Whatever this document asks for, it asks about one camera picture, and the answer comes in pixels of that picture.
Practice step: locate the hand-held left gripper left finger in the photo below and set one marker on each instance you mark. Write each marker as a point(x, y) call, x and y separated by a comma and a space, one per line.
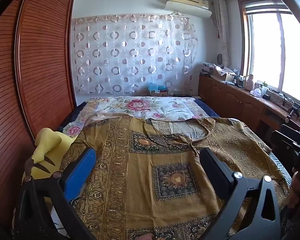
point(78, 172)

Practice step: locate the patterned fabric box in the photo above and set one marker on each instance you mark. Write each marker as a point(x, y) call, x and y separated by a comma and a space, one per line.
point(208, 68)

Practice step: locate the wooden louvered wardrobe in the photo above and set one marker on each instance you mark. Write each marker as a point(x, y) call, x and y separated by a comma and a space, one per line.
point(40, 67)

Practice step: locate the beige patterned window curtain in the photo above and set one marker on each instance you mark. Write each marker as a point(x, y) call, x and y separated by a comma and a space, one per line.
point(222, 30)

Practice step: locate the wall air conditioner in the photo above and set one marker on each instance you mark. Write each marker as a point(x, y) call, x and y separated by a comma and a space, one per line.
point(187, 7)

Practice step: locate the cardboard box with blue bags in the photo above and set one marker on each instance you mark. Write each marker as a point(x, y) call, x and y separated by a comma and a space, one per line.
point(157, 92)

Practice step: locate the dark oval ornament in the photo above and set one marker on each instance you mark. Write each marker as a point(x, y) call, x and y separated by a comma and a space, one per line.
point(220, 58)

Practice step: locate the golden patterned garment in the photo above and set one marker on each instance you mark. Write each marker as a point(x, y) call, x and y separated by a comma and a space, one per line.
point(140, 180)

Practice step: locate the sheer circle-patterned curtain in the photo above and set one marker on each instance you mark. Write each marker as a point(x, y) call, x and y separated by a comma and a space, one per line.
point(130, 55)

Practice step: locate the open cardboard box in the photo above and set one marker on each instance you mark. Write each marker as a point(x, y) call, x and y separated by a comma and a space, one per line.
point(221, 74)

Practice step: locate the pink bottle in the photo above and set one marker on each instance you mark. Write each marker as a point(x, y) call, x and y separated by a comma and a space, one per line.
point(250, 83)

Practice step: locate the window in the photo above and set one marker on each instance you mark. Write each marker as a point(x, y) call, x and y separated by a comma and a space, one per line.
point(265, 50)

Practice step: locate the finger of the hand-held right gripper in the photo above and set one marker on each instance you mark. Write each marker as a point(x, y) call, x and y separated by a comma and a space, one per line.
point(281, 141)

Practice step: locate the small black box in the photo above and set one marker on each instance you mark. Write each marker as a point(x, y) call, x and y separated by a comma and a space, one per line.
point(266, 96)

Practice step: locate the person's right hand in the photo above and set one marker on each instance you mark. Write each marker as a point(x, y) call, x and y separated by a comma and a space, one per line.
point(296, 190)

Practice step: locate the yellow plush toy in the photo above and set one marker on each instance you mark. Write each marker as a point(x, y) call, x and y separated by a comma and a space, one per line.
point(47, 142)

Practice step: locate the green-capped bottle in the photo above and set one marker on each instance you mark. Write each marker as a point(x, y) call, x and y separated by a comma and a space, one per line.
point(264, 88)

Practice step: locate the floral blanket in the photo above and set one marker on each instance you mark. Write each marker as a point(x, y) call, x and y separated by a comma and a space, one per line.
point(140, 107)

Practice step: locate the small black tripod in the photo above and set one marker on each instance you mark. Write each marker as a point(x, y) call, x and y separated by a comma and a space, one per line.
point(293, 112)

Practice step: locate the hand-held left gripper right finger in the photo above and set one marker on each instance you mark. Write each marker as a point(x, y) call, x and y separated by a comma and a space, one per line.
point(215, 165)

